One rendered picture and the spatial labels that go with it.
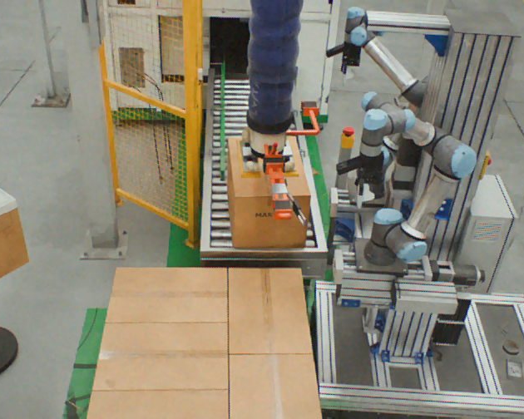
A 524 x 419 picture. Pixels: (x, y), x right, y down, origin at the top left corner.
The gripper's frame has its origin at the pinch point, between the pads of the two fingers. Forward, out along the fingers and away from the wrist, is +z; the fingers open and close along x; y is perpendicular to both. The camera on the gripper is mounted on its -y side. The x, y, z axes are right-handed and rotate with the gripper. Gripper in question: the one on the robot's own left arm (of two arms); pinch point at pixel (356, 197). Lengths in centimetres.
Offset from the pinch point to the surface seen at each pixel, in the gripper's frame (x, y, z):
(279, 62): 74, -32, -18
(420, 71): 368, 102, 114
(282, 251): 73, -23, 91
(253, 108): 78, -42, 8
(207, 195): 122, -69, 93
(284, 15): 75, -31, -40
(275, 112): 75, -32, 8
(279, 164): 57, -28, 24
